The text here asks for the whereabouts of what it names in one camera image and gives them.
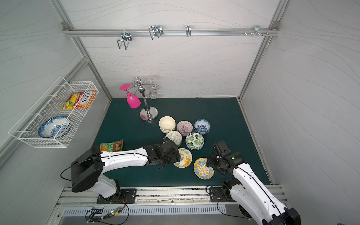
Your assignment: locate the white lattice bowl back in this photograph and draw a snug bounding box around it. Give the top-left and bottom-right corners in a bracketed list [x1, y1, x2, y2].
[166, 131, 182, 139]

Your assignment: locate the white lattice bowl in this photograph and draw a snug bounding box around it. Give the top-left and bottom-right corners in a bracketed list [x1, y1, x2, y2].
[170, 138, 182, 147]
[166, 131, 182, 139]

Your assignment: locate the yellow leaf patterned bowl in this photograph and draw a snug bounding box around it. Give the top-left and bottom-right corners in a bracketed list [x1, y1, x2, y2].
[174, 148, 193, 168]

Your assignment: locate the blue yellow floral bowl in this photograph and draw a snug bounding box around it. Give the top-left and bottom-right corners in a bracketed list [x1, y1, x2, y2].
[193, 157, 215, 180]

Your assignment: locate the cream bowl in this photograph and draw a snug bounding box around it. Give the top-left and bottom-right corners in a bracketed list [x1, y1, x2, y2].
[159, 116, 176, 130]
[160, 127, 175, 134]

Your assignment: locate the green leaf bowl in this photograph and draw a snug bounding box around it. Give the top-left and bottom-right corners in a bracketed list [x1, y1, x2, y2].
[186, 143, 203, 151]
[185, 132, 204, 146]

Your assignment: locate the pink striped bowl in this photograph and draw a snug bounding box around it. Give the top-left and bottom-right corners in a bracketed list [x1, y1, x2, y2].
[179, 131, 192, 136]
[177, 121, 193, 132]

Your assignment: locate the blue white bowl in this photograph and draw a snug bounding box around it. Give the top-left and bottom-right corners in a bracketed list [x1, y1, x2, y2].
[194, 119, 211, 130]
[38, 116, 71, 138]

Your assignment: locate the white lattice bowl front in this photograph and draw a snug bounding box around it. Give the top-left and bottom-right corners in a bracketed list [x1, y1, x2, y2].
[170, 138, 182, 147]

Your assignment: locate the blue patterned bowl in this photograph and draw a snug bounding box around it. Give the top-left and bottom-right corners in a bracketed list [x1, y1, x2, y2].
[195, 129, 210, 135]

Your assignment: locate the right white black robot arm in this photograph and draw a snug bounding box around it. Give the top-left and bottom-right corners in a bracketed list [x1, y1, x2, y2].
[206, 154, 301, 225]

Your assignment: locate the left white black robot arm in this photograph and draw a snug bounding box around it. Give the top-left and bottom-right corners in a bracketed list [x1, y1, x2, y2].
[70, 142, 181, 201]

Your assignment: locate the dark green table mat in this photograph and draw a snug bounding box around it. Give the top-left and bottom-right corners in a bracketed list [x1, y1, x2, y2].
[93, 98, 270, 188]

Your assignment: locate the chrome glass holder stand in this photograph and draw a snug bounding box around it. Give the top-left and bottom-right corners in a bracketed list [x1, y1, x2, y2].
[133, 77, 158, 122]

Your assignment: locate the green snack bag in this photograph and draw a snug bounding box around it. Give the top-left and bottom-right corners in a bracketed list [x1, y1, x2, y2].
[100, 140, 123, 152]

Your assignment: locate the pink plastic wine glass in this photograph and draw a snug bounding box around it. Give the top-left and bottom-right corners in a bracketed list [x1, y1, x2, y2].
[119, 83, 141, 109]

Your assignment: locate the clear wine glass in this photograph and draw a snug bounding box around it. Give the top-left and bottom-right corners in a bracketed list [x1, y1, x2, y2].
[148, 76, 159, 100]

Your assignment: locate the colourful snack packet in basket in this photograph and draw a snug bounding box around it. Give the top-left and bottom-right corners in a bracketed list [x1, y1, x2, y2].
[60, 90, 97, 110]

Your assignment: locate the blue white bowl in basket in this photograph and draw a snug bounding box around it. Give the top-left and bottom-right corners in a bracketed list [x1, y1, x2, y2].
[38, 116, 71, 138]

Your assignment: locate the metal double hook left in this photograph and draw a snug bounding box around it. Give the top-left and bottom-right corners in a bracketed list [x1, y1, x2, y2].
[117, 30, 132, 50]

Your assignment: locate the metal double hook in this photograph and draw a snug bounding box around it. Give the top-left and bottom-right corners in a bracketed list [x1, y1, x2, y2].
[148, 25, 164, 40]
[117, 30, 132, 50]

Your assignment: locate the metal double hook middle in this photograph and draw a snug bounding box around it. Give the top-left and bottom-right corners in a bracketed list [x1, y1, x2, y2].
[148, 25, 164, 40]

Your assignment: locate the small metal hook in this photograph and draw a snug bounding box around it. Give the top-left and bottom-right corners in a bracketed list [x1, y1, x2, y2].
[186, 25, 191, 37]

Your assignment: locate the metal hook right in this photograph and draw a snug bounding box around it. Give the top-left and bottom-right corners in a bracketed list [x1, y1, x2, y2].
[244, 26, 269, 37]

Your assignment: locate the aluminium top crossbar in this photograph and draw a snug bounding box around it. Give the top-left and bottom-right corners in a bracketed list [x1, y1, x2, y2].
[63, 28, 280, 38]

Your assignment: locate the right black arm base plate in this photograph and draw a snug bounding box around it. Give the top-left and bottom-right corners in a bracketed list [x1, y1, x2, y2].
[206, 186, 234, 203]

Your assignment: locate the aluminium front mounting rail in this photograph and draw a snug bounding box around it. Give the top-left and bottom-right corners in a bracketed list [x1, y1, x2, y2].
[56, 185, 288, 208]

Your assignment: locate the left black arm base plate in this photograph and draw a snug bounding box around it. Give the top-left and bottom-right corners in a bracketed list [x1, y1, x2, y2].
[97, 188, 137, 204]

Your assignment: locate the left black cable with board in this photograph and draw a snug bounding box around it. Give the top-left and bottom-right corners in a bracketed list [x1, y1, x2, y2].
[85, 195, 130, 225]

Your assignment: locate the white wire wall basket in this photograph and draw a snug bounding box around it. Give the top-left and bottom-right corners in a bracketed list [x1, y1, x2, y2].
[8, 76, 99, 148]

